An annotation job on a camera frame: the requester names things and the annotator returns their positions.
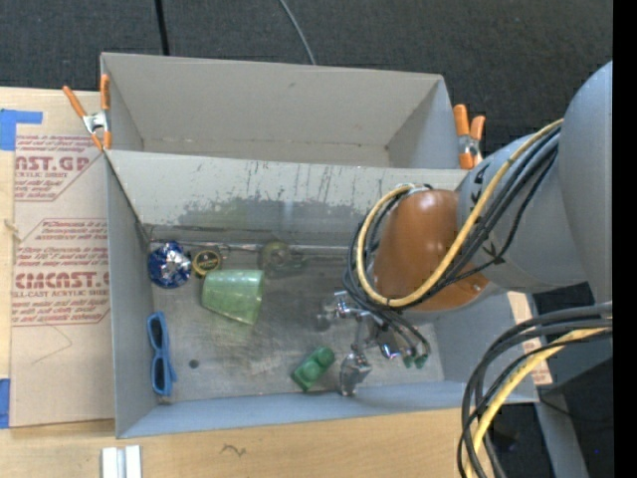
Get green toy block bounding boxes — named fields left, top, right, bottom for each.
left=290, top=345, right=336, bottom=393

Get clear green tape roll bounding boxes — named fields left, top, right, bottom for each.
left=257, top=239, right=306, bottom=277

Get green plastic cup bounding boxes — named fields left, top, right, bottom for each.
left=200, top=268, right=266, bottom=326

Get grey metal bin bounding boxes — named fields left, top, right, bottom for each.
left=99, top=51, right=539, bottom=440

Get black and gold round tin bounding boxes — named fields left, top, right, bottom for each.
left=191, top=248, right=223, bottom=279

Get blue sunglasses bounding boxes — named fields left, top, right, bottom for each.
left=145, top=311, right=179, bottom=398

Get blue and silver foil packet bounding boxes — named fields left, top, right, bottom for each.
left=146, top=240, right=193, bottom=290

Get brown cardboard board, red print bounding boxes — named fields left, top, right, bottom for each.
left=0, top=86, right=117, bottom=429

